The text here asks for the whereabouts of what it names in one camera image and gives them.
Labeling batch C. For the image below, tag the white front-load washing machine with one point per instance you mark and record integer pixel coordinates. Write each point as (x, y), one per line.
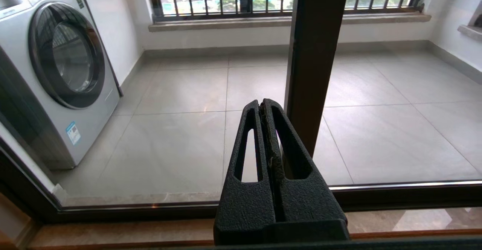
(67, 54)

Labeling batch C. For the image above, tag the grey stone window sill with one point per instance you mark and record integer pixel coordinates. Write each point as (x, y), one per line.
(472, 31)
(226, 25)

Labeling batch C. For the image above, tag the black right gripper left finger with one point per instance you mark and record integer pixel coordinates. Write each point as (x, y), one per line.
(244, 205)

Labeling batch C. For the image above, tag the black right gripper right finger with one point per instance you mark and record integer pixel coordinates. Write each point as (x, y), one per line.
(308, 205)

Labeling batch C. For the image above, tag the dark brown sliding glass door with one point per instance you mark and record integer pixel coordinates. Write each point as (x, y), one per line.
(320, 54)

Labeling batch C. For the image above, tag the dark brown fixed glass door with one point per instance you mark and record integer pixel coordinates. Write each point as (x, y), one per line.
(414, 197)

